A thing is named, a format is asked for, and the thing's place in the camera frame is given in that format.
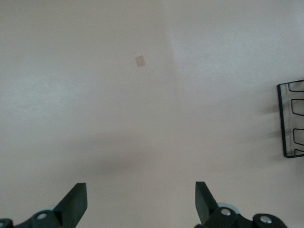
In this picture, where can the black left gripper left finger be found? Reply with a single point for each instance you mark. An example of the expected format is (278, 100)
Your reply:
(71, 204)

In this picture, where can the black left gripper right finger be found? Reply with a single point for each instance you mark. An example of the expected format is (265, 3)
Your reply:
(204, 204)

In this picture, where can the brown tape square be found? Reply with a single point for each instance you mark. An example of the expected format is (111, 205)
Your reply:
(140, 61)

